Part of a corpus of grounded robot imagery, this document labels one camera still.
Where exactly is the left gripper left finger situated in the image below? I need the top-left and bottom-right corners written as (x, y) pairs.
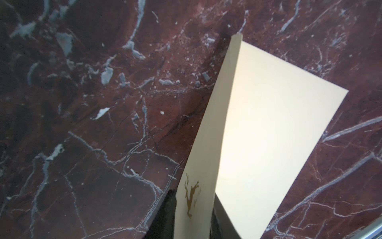
top-left (143, 189), bottom-right (177, 239)

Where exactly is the manila paper envelope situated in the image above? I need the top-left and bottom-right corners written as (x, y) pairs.
top-left (174, 33), bottom-right (348, 239)

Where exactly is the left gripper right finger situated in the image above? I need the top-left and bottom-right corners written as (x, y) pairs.
top-left (210, 194), bottom-right (241, 239)

